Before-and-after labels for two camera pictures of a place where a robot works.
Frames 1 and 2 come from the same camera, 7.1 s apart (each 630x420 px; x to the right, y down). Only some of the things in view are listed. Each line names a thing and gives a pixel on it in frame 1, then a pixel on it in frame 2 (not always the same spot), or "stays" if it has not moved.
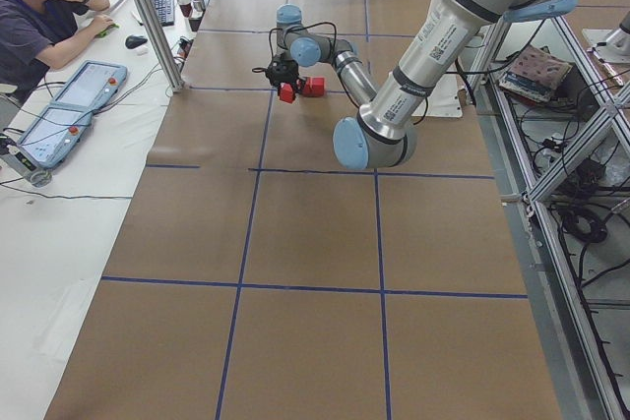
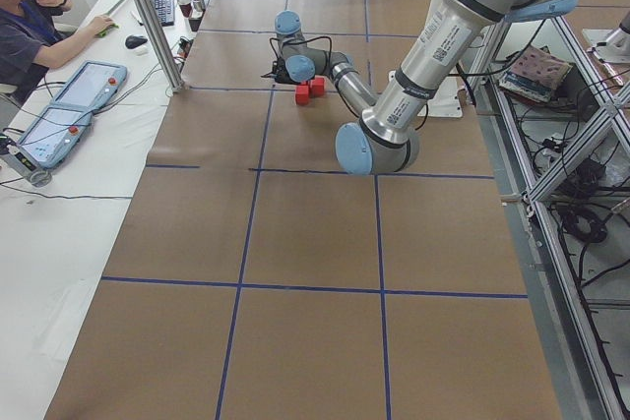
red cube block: [314, 87] stays
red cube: [286, 92] → [302, 94]
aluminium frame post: [153, 16] stays
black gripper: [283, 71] stays
